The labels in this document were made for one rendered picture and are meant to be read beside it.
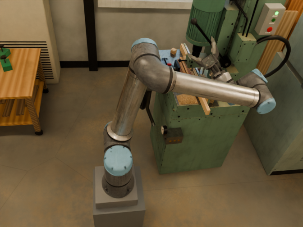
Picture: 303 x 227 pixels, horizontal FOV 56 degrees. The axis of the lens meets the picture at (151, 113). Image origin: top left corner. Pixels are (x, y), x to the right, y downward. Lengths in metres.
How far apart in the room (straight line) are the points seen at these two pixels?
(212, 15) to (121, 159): 0.91
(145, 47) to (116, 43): 2.10
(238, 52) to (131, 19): 1.65
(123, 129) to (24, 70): 1.38
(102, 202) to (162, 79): 0.85
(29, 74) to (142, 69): 1.62
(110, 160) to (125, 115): 0.25
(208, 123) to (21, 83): 1.52
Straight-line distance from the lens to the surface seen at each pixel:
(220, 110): 2.00
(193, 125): 2.04
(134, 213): 1.75
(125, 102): 1.36
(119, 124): 1.48
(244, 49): 1.75
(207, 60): 1.49
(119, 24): 3.16
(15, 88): 2.50
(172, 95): 1.84
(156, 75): 1.10
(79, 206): 2.36
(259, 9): 1.75
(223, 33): 1.78
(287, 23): 3.30
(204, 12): 1.66
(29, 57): 2.80
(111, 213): 1.72
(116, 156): 1.49
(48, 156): 2.65
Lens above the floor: 2.12
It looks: 47 degrees down
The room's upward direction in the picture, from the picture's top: 8 degrees clockwise
